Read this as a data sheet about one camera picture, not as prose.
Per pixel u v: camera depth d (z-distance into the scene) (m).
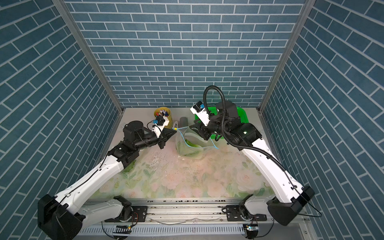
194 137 0.84
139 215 0.73
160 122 0.59
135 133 0.54
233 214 0.73
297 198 0.38
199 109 0.52
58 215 0.37
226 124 0.46
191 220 0.72
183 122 1.06
